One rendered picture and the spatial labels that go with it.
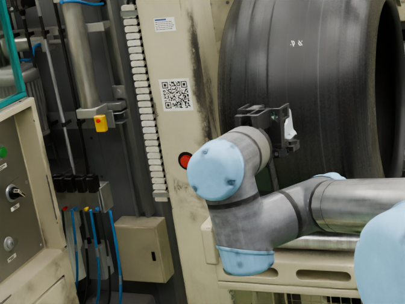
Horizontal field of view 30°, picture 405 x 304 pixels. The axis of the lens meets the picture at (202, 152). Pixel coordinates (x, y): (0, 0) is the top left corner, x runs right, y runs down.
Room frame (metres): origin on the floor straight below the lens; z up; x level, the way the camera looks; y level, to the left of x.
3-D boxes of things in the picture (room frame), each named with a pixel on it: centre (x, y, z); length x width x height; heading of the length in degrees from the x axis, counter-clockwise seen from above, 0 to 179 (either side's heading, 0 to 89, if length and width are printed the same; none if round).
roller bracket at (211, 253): (1.71, -0.07, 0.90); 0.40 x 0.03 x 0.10; 155
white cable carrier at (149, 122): (1.73, 0.10, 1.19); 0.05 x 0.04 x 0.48; 155
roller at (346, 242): (1.50, -0.17, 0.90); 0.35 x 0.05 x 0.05; 65
